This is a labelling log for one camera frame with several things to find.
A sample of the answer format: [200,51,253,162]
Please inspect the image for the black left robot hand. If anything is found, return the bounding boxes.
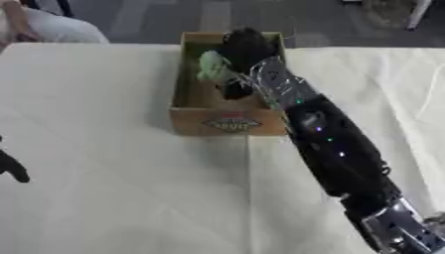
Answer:
[0,135,32,184]

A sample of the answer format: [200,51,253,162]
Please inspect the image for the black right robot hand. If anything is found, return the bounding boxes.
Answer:
[217,27,278,101]

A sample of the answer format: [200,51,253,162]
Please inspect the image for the pale green soft toy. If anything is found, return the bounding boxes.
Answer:
[195,50,238,82]

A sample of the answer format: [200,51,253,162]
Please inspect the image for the tan cardboard box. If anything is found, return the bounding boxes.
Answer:
[167,31,292,137]

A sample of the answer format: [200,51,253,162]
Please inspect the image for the person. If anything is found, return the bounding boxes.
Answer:
[0,0,111,51]

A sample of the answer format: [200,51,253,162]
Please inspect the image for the white chair leg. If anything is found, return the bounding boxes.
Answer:
[404,0,435,32]

